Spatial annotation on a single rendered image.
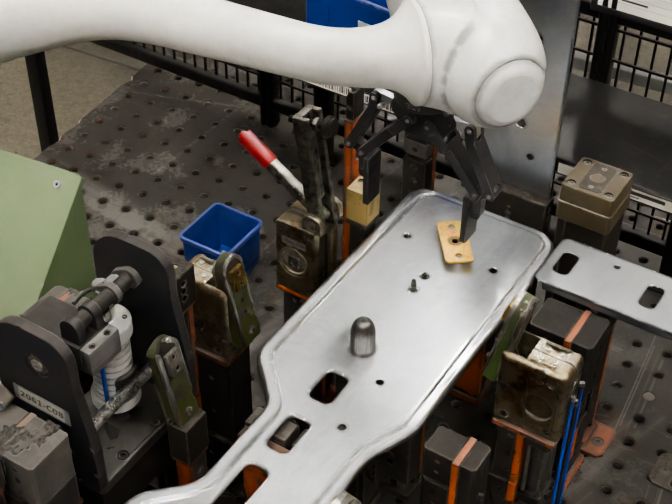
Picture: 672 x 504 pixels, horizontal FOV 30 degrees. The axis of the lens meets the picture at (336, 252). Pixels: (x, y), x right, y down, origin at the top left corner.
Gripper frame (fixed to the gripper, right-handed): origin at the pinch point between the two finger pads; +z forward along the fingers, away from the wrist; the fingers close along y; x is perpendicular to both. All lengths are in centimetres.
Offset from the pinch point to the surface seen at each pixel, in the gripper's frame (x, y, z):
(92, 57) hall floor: 136, -185, 114
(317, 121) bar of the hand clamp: -0.3, -14.5, -7.9
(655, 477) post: 13, 34, 43
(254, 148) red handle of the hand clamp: -0.9, -23.9, -0.3
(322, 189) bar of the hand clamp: 0.6, -14.4, 3.4
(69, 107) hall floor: 111, -173, 114
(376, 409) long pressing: -20.6, 6.6, 13.0
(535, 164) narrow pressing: 26.5, 4.2, 8.2
